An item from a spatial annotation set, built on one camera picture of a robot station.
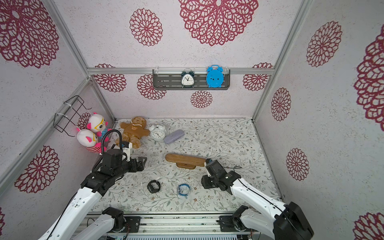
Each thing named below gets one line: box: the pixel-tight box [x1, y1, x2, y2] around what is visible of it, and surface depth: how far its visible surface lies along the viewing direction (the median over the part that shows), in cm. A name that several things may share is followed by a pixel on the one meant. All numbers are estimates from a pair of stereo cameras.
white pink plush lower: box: [76, 127, 102, 154], surface depth 87 cm
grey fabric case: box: [164, 129, 185, 144], surface depth 108 cm
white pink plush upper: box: [86, 112, 113, 142], surface depth 96 cm
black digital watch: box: [147, 179, 161, 194], surface depth 85 cm
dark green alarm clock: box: [180, 71, 195, 89], surface depth 92 cm
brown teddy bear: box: [120, 116, 151, 149], surface depth 108 cm
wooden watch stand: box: [165, 153, 206, 170], surface depth 91 cm
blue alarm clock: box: [206, 64, 224, 88], surface depth 91 cm
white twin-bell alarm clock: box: [149, 123, 166, 142], surface depth 102 cm
